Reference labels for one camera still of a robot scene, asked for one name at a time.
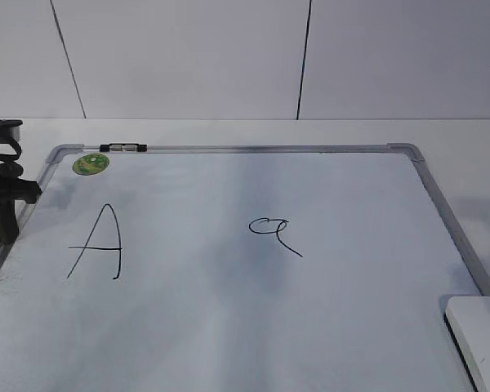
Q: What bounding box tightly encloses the whiteboard with aluminium frame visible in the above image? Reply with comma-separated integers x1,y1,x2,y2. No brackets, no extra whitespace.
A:
0,143,490,391

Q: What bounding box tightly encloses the white whiteboard eraser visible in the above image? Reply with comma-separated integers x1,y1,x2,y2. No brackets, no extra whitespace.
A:
444,296,490,392

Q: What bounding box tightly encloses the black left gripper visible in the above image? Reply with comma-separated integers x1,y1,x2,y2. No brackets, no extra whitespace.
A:
0,138,39,244

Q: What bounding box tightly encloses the green round magnet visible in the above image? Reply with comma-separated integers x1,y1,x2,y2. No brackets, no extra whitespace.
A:
72,153,109,176

